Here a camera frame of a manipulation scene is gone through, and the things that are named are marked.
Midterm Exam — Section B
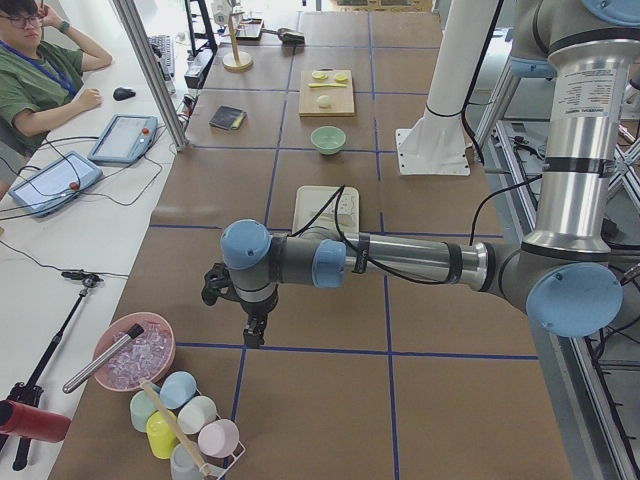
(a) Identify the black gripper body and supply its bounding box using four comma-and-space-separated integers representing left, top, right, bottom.
238, 283, 278, 323

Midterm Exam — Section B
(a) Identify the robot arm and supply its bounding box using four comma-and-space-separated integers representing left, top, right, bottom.
220, 1, 639, 347

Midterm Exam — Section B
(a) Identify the pink bowl with ice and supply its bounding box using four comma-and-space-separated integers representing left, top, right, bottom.
94, 312, 176, 392

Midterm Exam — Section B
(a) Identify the green ceramic bowl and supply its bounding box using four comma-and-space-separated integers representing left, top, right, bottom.
310, 126, 346, 155

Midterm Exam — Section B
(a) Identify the white bun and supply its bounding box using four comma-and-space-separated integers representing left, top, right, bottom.
316, 95, 332, 109

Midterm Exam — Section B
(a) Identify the blue cup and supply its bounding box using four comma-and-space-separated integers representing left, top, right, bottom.
160, 371, 197, 410

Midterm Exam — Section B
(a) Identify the white cup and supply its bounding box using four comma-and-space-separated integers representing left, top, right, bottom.
178, 395, 218, 435

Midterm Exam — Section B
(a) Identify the pink cup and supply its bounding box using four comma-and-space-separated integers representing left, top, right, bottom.
198, 419, 240, 458

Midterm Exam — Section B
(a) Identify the metal cylinder tool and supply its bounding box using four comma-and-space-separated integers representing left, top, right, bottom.
62, 323, 144, 394

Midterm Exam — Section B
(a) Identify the wooden stick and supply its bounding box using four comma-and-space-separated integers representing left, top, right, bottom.
140, 379, 214, 479

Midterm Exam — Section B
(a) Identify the white divided tray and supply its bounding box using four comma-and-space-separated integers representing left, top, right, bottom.
292, 185, 360, 233

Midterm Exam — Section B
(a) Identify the green cup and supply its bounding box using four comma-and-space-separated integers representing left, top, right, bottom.
129, 390, 157, 433

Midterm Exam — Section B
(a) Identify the yellow cup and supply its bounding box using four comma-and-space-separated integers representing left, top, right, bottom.
146, 411, 179, 460

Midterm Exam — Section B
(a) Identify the grey cup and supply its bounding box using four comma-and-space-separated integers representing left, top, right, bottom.
170, 444, 202, 480

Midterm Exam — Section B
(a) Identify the grey yellow sponge cloth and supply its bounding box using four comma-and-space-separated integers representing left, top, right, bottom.
209, 105, 247, 131

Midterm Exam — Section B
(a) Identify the far teach pendant tablet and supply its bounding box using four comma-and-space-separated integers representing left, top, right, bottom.
87, 114, 158, 165

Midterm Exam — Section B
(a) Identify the teach pendant tablet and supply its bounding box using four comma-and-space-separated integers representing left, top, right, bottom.
9, 151, 103, 217
87, 114, 158, 165

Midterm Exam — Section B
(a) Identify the wooden cutting board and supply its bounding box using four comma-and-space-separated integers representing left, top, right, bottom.
298, 70, 356, 117

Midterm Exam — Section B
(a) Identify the black selfie stick tripod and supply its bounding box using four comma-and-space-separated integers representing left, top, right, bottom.
1, 270, 103, 471

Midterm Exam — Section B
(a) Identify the yellow plastic knife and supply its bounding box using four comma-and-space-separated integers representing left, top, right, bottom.
307, 82, 348, 89

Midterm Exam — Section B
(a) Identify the near teach pendant tablet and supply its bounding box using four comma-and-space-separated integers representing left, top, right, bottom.
9, 151, 103, 217

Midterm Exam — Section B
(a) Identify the red bottle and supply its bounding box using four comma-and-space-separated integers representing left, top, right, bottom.
1, 400, 71, 443

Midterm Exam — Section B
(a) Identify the wooden mug tree stand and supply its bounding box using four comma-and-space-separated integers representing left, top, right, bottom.
222, 13, 253, 73

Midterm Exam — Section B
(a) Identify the black computer mouse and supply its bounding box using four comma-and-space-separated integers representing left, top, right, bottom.
112, 87, 136, 101

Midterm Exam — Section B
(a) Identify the metal scoop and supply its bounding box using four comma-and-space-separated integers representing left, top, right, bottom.
261, 28, 305, 45

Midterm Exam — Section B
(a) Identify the black keyboard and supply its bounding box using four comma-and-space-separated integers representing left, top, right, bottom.
148, 35, 176, 95

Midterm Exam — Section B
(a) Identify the dark wooden tray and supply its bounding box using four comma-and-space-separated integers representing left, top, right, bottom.
235, 18, 264, 41

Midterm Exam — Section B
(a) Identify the person in green shirt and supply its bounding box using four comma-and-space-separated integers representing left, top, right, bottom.
1, 1, 112, 157

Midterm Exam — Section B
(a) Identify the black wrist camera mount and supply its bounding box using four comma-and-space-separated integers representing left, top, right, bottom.
201, 263, 237, 306

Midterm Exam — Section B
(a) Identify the white wire cup rack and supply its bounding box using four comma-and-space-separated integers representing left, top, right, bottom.
193, 389, 246, 479

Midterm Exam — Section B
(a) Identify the aluminium frame post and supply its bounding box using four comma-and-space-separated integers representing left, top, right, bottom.
112, 0, 188, 152

